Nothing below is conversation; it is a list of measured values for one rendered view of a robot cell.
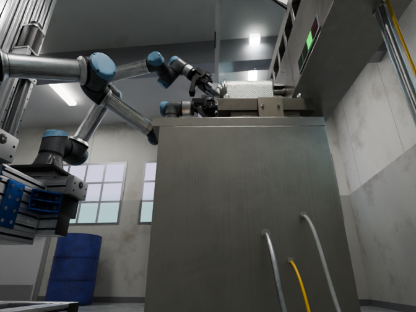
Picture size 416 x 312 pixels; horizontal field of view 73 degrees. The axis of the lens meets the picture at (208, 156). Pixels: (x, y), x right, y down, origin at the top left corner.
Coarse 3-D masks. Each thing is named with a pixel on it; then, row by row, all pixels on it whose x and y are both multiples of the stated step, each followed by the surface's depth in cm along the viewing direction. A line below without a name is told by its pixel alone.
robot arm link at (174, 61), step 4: (176, 56) 161; (172, 60) 159; (176, 60) 159; (180, 60) 159; (168, 64) 162; (172, 64) 159; (176, 64) 158; (180, 64) 158; (184, 64) 157; (176, 68) 158; (180, 68) 158; (180, 72) 159
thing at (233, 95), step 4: (228, 92) 144; (232, 92) 144; (236, 92) 144; (240, 92) 144; (244, 92) 143; (248, 92) 143; (252, 92) 143; (256, 92) 143; (260, 92) 143; (264, 92) 143; (268, 92) 143; (272, 92) 143; (232, 96) 143; (236, 96) 143; (240, 96) 143; (244, 96) 143; (248, 96) 142; (252, 96) 142; (256, 96) 142; (260, 96) 142; (264, 96) 142; (268, 96) 142; (272, 96) 142
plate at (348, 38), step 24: (312, 0) 108; (336, 0) 89; (360, 0) 89; (408, 0) 89; (336, 24) 97; (360, 24) 97; (288, 48) 142; (312, 48) 108; (336, 48) 107; (360, 48) 107; (288, 72) 142; (312, 72) 120; (336, 72) 120; (360, 72) 120; (288, 96) 142; (312, 96) 135; (336, 96) 135
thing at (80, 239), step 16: (64, 240) 396; (80, 240) 398; (96, 240) 415; (64, 256) 386; (80, 256) 391; (96, 256) 411; (64, 272) 378; (80, 272) 385; (96, 272) 411; (48, 288) 377; (64, 288) 370; (80, 288) 379; (80, 304) 374
